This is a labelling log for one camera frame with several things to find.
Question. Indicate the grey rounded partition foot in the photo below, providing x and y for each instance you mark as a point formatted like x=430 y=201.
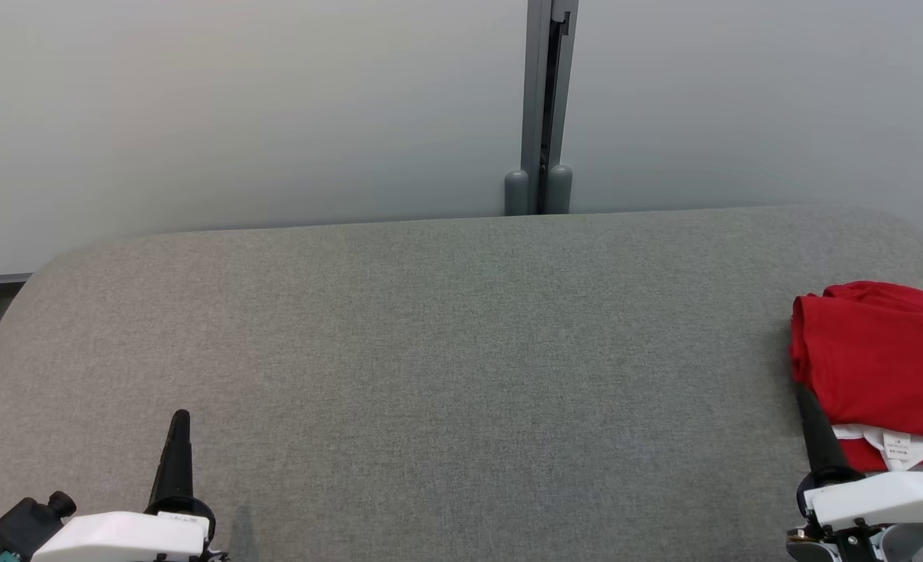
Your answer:
x=560 y=191
x=517 y=195

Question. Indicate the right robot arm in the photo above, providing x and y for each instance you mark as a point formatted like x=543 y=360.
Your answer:
x=906 y=538

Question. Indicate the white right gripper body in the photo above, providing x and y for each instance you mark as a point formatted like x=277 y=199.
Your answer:
x=891 y=499

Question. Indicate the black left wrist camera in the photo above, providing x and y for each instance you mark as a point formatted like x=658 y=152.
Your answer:
x=24 y=527

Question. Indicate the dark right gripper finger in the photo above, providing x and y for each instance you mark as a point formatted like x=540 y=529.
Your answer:
x=821 y=445

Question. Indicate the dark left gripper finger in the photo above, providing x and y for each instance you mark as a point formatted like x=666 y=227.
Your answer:
x=176 y=468

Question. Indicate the grey metal partition post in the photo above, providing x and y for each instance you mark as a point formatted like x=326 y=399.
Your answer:
x=538 y=78

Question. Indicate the red white-sleeved t-shirt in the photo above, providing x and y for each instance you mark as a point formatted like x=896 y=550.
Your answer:
x=883 y=367

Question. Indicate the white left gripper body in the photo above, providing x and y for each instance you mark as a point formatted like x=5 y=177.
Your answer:
x=118 y=538

